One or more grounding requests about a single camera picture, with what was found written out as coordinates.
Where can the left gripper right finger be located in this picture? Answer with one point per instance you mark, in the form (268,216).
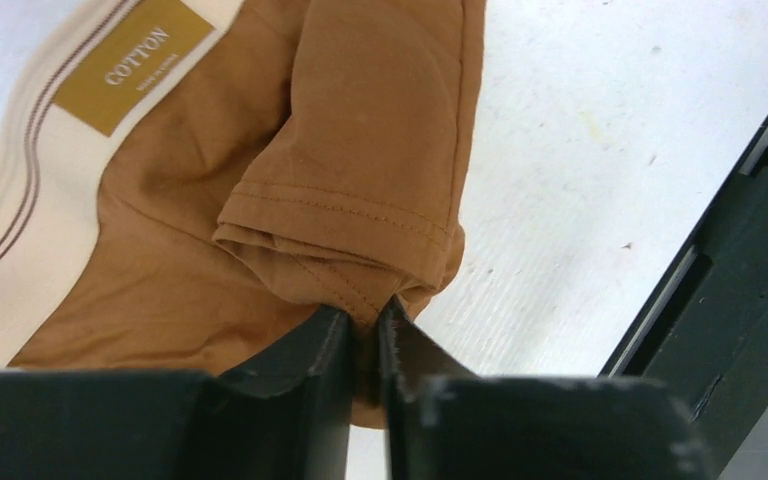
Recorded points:
(446,422)

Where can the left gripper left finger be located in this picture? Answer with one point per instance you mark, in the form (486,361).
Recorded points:
(283,414)

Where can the brown underwear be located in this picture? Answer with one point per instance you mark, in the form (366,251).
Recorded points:
(184,182)

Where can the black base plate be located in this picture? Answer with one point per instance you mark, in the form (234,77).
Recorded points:
(704,329)

